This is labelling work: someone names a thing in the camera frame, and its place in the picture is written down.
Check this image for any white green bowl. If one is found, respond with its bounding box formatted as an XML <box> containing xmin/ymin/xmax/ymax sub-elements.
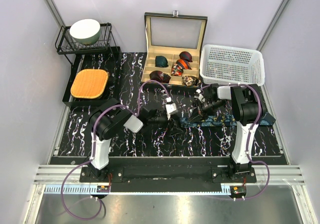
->
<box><xmin>69</xmin><ymin>19</ymin><xmax>101</xmax><ymax>45</ymax></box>

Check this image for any blue patterned necktie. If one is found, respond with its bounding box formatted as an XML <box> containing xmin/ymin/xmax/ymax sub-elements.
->
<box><xmin>180</xmin><ymin>112</ymin><xmax>276</xmax><ymax>128</ymax></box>

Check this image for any dark red rolled tie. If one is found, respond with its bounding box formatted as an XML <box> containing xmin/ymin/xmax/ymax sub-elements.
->
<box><xmin>149</xmin><ymin>70</ymin><xmax>171</xmax><ymax>84</ymax></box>

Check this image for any black wire dish rack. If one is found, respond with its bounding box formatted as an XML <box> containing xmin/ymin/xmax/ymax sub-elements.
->
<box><xmin>54</xmin><ymin>22</ymin><xmax>115</xmax><ymax>55</ymax></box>

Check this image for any purple cable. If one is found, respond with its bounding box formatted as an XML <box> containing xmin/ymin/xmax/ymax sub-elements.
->
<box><xmin>60</xmin><ymin>79</ymin><xmax>173</xmax><ymax>221</ymax></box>
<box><xmin>199</xmin><ymin>83</ymin><xmax>271</xmax><ymax>201</ymax></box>

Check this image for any white plastic basket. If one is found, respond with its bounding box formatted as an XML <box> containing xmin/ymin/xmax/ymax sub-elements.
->
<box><xmin>199</xmin><ymin>44</ymin><xmax>265</xmax><ymax>86</ymax></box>

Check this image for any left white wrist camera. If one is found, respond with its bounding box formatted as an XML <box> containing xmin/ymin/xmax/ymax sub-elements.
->
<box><xmin>165</xmin><ymin>97</ymin><xmax>178</xmax><ymax>119</ymax></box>

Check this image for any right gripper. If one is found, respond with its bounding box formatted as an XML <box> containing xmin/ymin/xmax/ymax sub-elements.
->
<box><xmin>187</xmin><ymin>99</ymin><xmax>225</xmax><ymax>125</ymax></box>

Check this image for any beige floral rolled tie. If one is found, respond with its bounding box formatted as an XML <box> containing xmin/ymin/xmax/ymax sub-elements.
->
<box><xmin>182</xmin><ymin>75</ymin><xmax>201</xmax><ymax>87</ymax></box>

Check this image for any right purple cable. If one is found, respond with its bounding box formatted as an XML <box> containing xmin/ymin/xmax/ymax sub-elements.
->
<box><xmin>199</xmin><ymin>83</ymin><xmax>271</xmax><ymax>201</ymax></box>

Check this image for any black tray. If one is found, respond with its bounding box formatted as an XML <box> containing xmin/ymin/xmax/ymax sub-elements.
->
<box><xmin>62</xmin><ymin>46</ymin><xmax>122</xmax><ymax>107</ymax></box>

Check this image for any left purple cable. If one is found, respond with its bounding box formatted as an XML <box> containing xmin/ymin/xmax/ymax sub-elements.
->
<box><xmin>60</xmin><ymin>79</ymin><xmax>173</xmax><ymax>221</ymax></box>

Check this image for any orange striped rolled tie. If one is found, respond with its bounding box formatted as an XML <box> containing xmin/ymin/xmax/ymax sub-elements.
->
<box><xmin>175</xmin><ymin>59</ymin><xmax>192</xmax><ymax>70</ymax></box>

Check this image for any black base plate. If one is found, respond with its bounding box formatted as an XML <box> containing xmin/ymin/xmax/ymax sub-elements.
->
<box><xmin>79</xmin><ymin>157</ymin><xmax>257</xmax><ymax>194</ymax></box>

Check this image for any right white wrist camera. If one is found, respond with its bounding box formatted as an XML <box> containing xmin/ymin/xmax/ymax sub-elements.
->
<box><xmin>194</xmin><ymin>89</ymin><xmax>206</xmax><ymax>103</ymax></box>

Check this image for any black tie storage box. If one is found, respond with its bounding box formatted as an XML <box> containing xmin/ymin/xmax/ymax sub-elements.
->
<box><xmin>140</xmin><ymin>11</ymin><xmax>208</xmax><ymax>90</ymax></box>

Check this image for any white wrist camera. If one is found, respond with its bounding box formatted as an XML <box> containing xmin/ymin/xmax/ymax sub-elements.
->
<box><xmin>165</xmin><ymin>97</ymin><xmax>178</xmax><ymax>119</ymax></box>
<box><xmin>194</xmin><ymin>89</ymin><xmax>206</xmax><ymax>103</ymax></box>

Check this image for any dark green rolled tie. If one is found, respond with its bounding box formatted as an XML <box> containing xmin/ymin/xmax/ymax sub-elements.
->
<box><xmin>155</xmin><ymin>55</ymin><xmax>169</xmax><ymax>68</ymax></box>

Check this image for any red floral rolled tie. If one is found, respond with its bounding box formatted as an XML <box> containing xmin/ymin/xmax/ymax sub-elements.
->
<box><xmin>170</xmin><ymin>64</ymin><xmax>184</xmax><ymax>77</ymax></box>

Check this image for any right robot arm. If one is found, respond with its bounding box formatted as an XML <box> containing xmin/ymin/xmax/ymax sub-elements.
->
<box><xmin>189</xmin><ymin>83</ymin><xmax>266</xmax><ymax>183</ymax></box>

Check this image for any maroon striped rolled tie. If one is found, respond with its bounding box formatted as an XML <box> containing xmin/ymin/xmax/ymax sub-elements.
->
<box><xmin>179</xmin><ymin>51</ymin><xmax>193</xmax><ymax>62</ymax></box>

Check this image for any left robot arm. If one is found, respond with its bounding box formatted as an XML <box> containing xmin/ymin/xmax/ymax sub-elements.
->
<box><xmin>88</xmin><ymin>98</ymin><xmax>169</xmax><ymax>182</ymax></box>

